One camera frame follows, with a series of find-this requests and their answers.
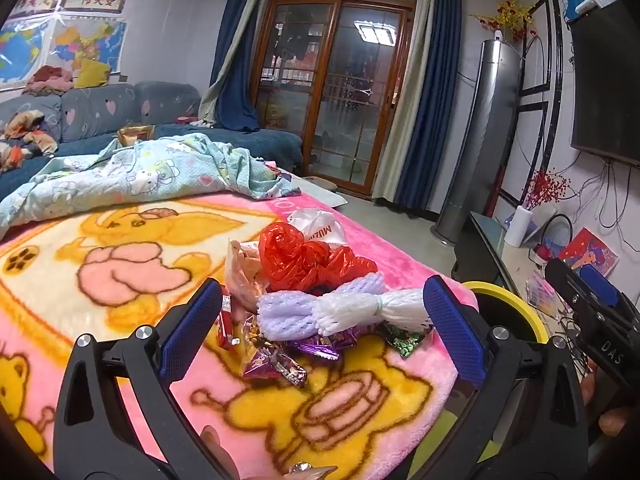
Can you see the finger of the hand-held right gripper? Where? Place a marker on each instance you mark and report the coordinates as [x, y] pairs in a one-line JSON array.
[[600, 285], [565, 280]]

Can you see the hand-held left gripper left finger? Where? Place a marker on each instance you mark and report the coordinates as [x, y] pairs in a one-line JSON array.
[[192, 330]]

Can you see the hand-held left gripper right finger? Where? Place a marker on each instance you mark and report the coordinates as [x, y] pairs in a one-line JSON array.
[[452, 330]]

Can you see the red snack wrapper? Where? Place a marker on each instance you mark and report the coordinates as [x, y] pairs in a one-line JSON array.
[[227, 322]]

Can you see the green candy wrapper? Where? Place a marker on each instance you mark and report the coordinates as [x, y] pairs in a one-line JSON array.
[[405, 342]]

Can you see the gold candy wrapper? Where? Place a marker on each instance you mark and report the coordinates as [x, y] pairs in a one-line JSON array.
[[247, 332]]

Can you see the black bin with yellow rim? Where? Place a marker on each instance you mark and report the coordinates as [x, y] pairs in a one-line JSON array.
[[505, 291]]

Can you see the translucent pink plastic bag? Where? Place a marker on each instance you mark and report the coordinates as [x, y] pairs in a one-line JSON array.
[[245, 280]]

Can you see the purple candy wrapper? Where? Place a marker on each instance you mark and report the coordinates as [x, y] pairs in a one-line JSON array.
[[272, 367], [320, 345]]

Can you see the lilac foam net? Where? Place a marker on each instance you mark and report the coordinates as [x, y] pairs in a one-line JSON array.
[[285, 310]]

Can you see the white foam net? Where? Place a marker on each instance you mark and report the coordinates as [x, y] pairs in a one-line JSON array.
[[350, 310]]

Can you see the red plastic bag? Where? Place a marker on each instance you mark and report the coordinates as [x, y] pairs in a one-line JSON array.
[[285, 255]]

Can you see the white plastic bag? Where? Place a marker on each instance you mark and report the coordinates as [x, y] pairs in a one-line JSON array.
[[312, 225]]

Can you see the person's right hand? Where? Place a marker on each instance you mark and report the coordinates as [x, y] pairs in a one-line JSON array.
[[615, 420]]

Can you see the person's left hand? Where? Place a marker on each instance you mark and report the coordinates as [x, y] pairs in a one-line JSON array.
[[215, 442]]

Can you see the clear bead organizer box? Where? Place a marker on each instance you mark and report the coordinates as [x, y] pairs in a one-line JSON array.
[[540, 292]]

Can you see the colourful figure painting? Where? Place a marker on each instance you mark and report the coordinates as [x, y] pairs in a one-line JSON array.
[[590, 252]]

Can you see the white paper roll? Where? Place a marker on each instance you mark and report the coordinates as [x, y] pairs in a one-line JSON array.
[[516, 227]]

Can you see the television cabinet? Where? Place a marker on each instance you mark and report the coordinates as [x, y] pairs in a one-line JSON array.
[[487, 240]]

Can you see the red berry branches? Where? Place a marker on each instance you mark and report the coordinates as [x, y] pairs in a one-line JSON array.
[[545, 187]]

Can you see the pink printed blanket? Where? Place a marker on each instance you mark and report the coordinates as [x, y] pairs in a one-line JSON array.
[[375, 260]]

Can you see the light blue cartoon quilt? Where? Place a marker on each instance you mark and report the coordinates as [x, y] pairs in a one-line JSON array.
[[150, 170]]

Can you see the silver tower air conditioner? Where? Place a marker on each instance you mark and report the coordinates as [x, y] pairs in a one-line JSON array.
[[480, 135]]

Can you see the grey footstool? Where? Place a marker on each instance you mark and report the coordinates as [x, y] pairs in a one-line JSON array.
[[322, 181]]

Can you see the black television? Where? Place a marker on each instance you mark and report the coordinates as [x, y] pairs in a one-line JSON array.
[[605, 85]]

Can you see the beige curtain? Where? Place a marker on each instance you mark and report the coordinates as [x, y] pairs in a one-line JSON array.
[[215, 95], [400, 135]]

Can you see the gold gift box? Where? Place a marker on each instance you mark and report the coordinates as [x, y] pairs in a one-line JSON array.
[[136, 134]]

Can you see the red white small cloth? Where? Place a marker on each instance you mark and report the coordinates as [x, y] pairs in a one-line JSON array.
[[195, 121]]

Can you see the blue curtain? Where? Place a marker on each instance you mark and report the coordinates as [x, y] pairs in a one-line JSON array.
[[235, 70], [440, 85]]

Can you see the blue grey sofa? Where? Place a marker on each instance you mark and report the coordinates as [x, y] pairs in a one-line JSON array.
[[100, 110]]

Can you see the orange patterned cloth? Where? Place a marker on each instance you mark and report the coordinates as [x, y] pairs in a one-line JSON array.
[[25, 135]]

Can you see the yellow red artificial flowers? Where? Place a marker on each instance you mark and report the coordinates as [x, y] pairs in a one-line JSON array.
[[510, 15]]

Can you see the white set-top box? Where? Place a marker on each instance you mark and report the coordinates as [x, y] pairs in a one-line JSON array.
[[586, 7]]

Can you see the wooden glass sliding door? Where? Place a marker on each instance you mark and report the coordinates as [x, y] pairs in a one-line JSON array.
[[330, 85]]

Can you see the yellow pillow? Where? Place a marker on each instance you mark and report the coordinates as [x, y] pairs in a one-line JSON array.
[[92, 72]]

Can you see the pile of red clothes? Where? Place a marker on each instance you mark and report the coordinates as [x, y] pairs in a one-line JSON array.
[[50, 80]]

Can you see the country map poster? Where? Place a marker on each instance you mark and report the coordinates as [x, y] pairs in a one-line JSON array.
[[90, 42]]

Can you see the world map poster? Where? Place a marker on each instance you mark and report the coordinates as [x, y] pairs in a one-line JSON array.
[[22, 52]]

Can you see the white security camera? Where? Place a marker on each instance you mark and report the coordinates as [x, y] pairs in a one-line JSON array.
[[498, 36]]

